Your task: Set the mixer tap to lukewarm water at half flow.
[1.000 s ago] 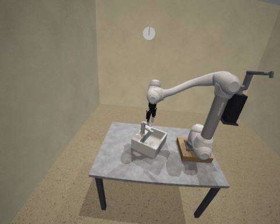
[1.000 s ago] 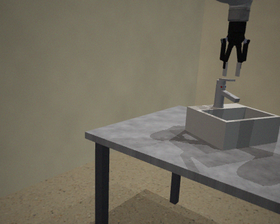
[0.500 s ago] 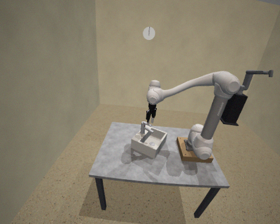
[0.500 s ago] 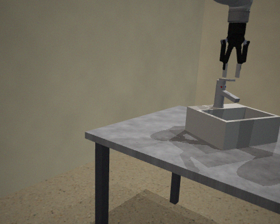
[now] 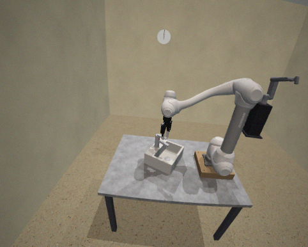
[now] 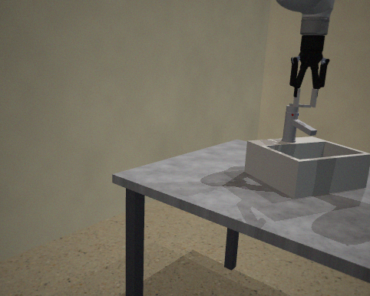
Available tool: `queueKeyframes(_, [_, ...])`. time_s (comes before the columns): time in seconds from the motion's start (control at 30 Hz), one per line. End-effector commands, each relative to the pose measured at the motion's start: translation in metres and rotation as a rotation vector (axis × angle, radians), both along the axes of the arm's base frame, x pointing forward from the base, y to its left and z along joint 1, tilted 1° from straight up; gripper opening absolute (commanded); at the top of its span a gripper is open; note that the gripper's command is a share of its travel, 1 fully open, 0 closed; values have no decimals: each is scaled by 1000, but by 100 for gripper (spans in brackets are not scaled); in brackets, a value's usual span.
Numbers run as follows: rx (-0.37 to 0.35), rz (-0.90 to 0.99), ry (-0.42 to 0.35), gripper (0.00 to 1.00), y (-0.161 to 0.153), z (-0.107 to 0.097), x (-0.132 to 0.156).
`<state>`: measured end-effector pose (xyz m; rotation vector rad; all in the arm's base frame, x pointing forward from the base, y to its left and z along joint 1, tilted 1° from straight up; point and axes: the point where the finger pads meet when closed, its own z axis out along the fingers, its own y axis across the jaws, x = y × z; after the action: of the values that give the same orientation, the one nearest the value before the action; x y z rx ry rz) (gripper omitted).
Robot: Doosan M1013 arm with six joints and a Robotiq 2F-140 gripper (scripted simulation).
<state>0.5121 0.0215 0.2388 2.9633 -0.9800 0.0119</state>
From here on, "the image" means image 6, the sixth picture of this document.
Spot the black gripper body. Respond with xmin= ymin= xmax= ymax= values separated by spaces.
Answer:
xmin=299 ymin=35 xmax=325 ymax=67

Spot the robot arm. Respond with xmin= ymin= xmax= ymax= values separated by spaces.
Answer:
xmin=276 ymin=0 xmax=335 ymax=35

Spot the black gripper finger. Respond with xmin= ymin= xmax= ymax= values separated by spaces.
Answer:
xmin=289 ymin=56 xmax=312 ymax=107
xmin=310 ymin=57 xmax=329 ymax=107

